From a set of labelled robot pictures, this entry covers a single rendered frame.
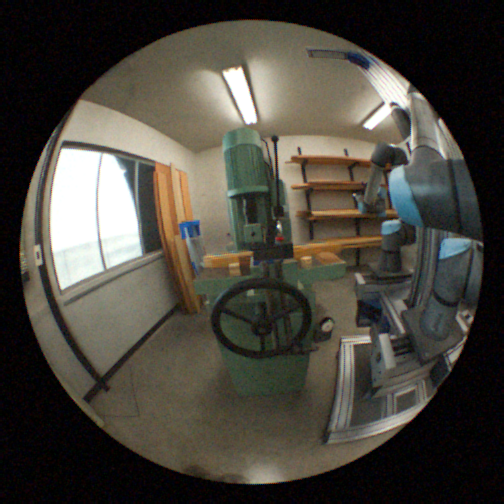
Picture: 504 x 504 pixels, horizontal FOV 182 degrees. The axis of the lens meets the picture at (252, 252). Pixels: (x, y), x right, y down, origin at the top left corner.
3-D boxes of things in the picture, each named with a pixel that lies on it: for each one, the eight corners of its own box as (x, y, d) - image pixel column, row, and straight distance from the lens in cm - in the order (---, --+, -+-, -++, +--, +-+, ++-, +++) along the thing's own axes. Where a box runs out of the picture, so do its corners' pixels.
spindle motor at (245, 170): (225, 196, 64) (218, 131, 76) (231, 201, 82) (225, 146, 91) (270, 191, 64) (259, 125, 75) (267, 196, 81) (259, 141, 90)
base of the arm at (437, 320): (439, 306, 64) (448, 277, 61) (457, 331, 57) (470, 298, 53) (412, 314, 55) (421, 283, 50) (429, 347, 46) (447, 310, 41)
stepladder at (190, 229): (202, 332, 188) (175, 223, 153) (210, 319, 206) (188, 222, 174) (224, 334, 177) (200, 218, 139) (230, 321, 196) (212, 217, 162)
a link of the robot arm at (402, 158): (392, 244, 97) (378, 146, 102) (407, 242, 107) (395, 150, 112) (405, 249, 88) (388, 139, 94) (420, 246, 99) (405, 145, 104)
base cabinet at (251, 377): (238, 396, 125) (208, 322, 71) (242, 345, 159) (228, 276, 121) (304, 389, 124) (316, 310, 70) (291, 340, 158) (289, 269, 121)
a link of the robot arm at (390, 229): (377, 246, 89) (376, 219, 88) (394, 245, 98) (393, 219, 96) (389, 252, 80) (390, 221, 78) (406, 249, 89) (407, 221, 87)
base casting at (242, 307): (209, 321, 71) (203, 303, 67) (228, 276, 121) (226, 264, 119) (316, 310, 70) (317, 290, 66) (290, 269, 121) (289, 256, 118)
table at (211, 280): (187, 306, 59) (182, 291, 56) (209, 276, 84) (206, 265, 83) (358, 284, 62) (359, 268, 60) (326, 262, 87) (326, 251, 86)
